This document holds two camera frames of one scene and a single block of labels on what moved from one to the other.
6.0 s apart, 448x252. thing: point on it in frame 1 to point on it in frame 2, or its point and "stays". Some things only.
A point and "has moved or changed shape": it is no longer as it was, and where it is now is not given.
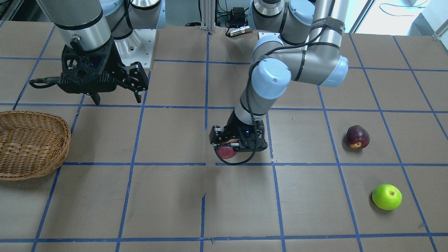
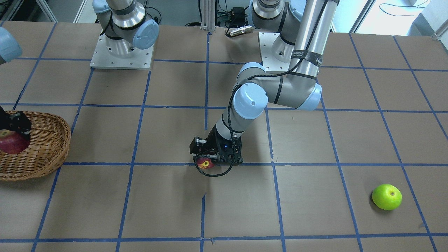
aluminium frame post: x=208 y=15 stays
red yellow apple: x=226 y=152 has moved or changed shape
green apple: x=387 y=196 stays
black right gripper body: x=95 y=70 to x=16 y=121
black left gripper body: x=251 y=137 to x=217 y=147
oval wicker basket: x=31 y=144 stays
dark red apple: x=357 y=137 to x=204 y=163
